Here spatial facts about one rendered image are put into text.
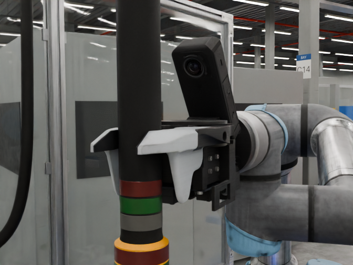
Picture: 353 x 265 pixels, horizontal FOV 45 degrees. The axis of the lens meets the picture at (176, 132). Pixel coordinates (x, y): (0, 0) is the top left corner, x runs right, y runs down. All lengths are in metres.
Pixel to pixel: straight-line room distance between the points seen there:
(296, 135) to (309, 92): 6.25
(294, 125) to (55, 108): 0.60
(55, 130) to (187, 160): 0.82
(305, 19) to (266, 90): 2.78
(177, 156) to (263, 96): 4.43
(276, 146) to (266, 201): 0.07
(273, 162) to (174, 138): 0.27
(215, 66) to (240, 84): 4.11
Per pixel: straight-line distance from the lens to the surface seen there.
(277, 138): 0.56
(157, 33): 0.33
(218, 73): 0.41
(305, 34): 7.29
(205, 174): 0.39
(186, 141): 0.32
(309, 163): 7.21
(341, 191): 0.58
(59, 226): 1.18
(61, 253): 1.20
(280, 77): 4.93
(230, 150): 0.41
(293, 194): 0.57
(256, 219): 0.57
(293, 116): 0.91
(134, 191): 0.32
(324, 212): 0.56
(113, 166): 0.35
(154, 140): 0.30
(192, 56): 0.40
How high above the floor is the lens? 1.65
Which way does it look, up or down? 3 degrees down
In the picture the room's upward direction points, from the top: straight up
